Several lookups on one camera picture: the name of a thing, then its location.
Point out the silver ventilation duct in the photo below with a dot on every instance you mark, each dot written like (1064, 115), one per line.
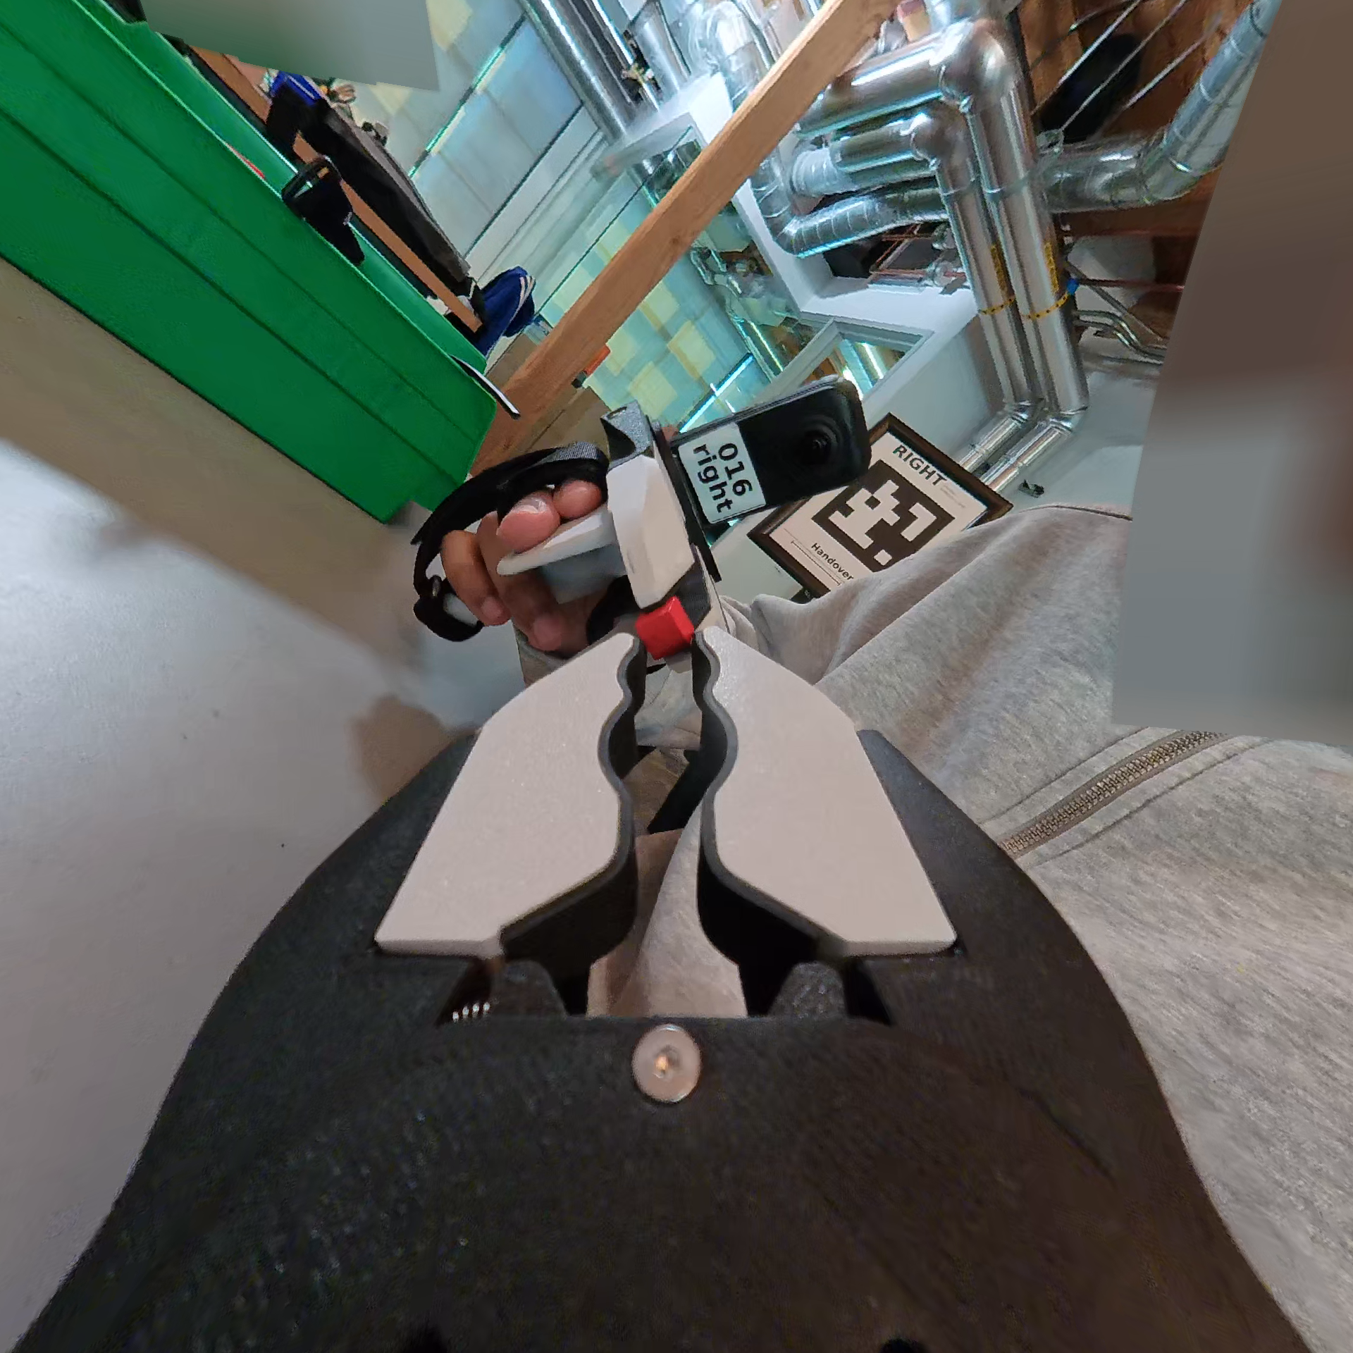
(634, 53)

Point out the silver insulated pipe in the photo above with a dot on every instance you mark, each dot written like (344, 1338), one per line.
(856, 222)
(1163, 158)
(1030, 264)

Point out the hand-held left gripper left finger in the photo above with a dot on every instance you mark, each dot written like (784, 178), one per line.
(507, 825)

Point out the black backpack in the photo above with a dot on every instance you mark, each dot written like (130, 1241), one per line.
(359, 179)

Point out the person's right forearm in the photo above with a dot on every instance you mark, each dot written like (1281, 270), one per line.
(951, 614)

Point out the blue jacket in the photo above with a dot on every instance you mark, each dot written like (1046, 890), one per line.
(507, 306)

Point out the red cube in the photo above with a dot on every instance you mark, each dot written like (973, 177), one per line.
(665, 629)

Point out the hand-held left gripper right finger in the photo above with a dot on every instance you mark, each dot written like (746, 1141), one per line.
(825, 825)

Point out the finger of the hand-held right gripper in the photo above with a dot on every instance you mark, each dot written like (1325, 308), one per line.
(671, 708)

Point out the green storage bin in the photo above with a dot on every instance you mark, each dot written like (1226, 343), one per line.
(211, 264)

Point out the framed marker sign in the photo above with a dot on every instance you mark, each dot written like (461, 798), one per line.
(898, 518)

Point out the wooden beam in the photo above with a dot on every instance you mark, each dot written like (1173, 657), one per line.
(686, 212)

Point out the person's right hand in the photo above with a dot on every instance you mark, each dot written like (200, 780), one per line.
(529, 608)

